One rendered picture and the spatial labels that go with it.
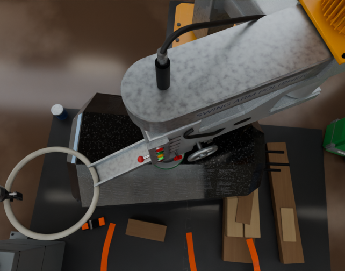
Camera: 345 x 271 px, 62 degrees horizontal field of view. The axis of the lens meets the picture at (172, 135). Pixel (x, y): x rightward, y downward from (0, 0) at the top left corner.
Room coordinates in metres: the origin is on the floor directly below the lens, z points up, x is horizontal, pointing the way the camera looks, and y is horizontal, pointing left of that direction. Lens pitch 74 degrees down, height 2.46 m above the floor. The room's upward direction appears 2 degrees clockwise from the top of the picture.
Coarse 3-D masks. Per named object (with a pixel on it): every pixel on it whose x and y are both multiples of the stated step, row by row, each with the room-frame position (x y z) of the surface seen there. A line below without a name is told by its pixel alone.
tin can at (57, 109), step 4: (56, 104) 0.91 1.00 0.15; (52, 108) 0.88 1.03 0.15; (56, 108) 0.88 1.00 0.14; (60, 108) 0.88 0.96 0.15; (52, 112) 0.84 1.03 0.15; (56, 112) 0.84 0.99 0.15; (60, 112) 0.84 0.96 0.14; (64, 112) 0.86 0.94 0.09; (56, 116) 0.82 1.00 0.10; (60, 116) 0.82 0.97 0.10; (64, 116) 0.84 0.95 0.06
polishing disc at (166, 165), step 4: (168, 160) 0.33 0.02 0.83; (172, 160) 0.33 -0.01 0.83; (180, 160) 0.33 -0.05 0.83; (156, 164) 0.30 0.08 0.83; (160, 164) 0.30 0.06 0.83; (164, 164) 0.30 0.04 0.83; (168, 164) 0.31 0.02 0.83; (172, 164) 0.31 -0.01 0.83; (176, 164) 0.31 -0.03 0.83; (164, 168) 0.28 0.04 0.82
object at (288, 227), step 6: (282, 210) 0.11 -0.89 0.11; (288, 210) 0.11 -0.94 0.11; (282, 216) 0.06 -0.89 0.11; (288, 216) 0.06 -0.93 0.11; (282, 222) 0.02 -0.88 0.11; (288, 222) 0.02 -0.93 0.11; (282, 228) -0.03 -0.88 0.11; (288, 228) -0.03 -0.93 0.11; (294, 228) -0.02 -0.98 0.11; (282, 234) -0.08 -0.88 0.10; (288, 234) -0.07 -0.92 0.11; (294, 234) -0.07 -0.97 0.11; (288, 240) -0.12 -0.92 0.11; (294, 240) -0.12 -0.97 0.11
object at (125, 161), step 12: (132, 144) 0.38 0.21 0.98; (144, 144) 0.38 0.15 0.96; (108, 156) 0.31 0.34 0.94; (120, 156) 0.32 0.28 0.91; (132, 156) 0.32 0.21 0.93; (96, 168) 0.26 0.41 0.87; (108, 168) 0.26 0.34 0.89; (120, 168) 0.26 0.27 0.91; (132, 168) 0.25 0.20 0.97; (108, 180) 0.19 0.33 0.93
